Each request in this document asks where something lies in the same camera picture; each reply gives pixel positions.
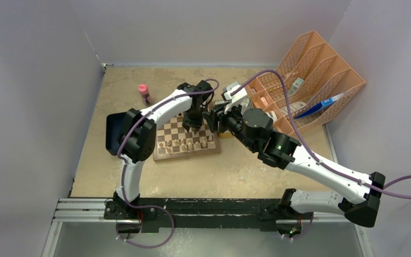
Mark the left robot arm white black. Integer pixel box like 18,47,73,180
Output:
113,79,215,219

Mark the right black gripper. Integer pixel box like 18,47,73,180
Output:
202,100,257,152

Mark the wooden chess board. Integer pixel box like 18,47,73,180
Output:
153,114,222,162

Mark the pink eraser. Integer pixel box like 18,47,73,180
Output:
260,96,269,108

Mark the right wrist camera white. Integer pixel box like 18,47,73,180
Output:
222,81,253,115

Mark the purple cable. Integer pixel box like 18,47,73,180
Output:
115,78,220,249
232,69,411,199

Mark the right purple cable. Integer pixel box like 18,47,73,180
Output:
232,69,411,199

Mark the dark blue tin lid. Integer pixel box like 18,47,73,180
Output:
105,112,128,156

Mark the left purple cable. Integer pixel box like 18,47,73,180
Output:
115,78,220,249

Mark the gold metal tin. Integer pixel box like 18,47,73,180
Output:
214,99,256,140

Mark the pink capped bottle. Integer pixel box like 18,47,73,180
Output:
138,84,152,106

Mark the white card pack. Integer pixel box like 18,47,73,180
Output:
288,77,304,95

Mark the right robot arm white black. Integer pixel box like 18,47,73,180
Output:
202,106,385,228

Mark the orange plastic file organizer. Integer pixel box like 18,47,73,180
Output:
245,31,366,136

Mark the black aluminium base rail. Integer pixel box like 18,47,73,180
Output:
51,197,355,235

